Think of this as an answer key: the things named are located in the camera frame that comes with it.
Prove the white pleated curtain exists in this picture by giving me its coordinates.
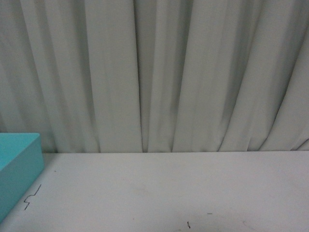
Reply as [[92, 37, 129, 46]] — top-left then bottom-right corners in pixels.
[[0, 0, 309, 153]]

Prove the turquoise storage box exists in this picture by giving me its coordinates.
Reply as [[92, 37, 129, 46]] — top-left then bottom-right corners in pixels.
[[0, 133, 44, 221]]

